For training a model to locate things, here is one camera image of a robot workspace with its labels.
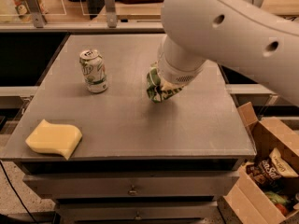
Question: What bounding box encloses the yellow foam-padded gripper finger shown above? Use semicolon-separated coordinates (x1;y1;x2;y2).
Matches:
161;80;184;91

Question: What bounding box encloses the green jalapeno chip bag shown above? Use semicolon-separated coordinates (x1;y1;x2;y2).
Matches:
147;63;183;103

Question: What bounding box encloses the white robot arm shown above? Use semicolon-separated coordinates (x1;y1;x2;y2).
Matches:
158;0;299;105

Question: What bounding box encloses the green white 7up can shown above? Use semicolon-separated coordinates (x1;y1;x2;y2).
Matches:
79;49;108;93

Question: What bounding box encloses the dark sea salt chip bag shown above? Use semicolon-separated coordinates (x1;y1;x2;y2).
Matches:
246;147;298;187

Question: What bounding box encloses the green snack bag in box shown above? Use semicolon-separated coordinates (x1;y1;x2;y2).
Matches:
265;191;290;206

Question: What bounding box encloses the yellow sponge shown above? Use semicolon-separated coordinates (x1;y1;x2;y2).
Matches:
25;119;82;160

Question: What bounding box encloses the lower grey drawer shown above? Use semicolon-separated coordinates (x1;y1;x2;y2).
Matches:
55;202;218;221

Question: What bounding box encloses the grey drawer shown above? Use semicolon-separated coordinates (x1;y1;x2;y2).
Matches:
24;172;239;200
55;202;218;221

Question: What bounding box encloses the upper grey drawer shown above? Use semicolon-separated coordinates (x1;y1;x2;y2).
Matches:
24;172;239;200

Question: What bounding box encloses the cardboard box of snacks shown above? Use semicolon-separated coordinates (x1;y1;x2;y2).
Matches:
224;103;299;224

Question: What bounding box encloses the middle metal railing post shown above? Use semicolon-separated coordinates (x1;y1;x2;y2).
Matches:
104;0;118;28

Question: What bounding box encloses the metal railing post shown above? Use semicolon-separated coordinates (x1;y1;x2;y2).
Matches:
104;0;118;28
25;0;46;28

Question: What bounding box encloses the left metal railing post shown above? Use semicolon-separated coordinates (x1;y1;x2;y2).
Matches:
25;0;46;28

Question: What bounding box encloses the black floor cable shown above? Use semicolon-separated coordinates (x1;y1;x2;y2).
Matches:
0;161;39;224

